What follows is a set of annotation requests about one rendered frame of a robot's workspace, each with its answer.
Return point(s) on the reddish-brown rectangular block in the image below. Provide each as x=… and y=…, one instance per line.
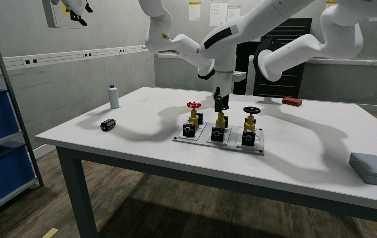
x=292, y=101

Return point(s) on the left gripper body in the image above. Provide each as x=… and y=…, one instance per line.
x=224, y=82

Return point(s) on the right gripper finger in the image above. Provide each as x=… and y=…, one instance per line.
x=77, y=19
x=88, y=8

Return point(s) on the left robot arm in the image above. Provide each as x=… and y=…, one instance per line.
x=339, y=24

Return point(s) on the white bottle with blue cap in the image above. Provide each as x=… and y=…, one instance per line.
x=113, y=97

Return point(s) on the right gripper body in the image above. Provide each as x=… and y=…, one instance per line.
x=77, y=6

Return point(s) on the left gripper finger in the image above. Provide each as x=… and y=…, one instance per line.
x=225, y=100
x=218, y=103

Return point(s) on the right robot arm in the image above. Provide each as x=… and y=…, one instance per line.
x=157, y=37

